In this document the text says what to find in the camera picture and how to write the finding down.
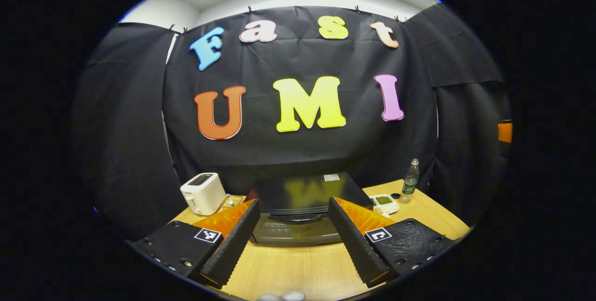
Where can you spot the clear plastic water bottle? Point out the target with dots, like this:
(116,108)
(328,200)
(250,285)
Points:
(410,184)

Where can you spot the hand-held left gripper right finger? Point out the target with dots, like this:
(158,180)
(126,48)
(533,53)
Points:
(355,245)

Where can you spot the white divided dish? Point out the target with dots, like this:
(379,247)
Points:
(385,203)

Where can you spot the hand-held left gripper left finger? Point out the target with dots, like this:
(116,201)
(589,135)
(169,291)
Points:
(232,250)

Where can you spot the black electric oven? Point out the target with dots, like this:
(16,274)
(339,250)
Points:
(302,189)

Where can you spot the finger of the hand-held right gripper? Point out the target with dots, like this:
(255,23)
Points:
(505,132)

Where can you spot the white toaster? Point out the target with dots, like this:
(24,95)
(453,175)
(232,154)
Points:
(202,194)

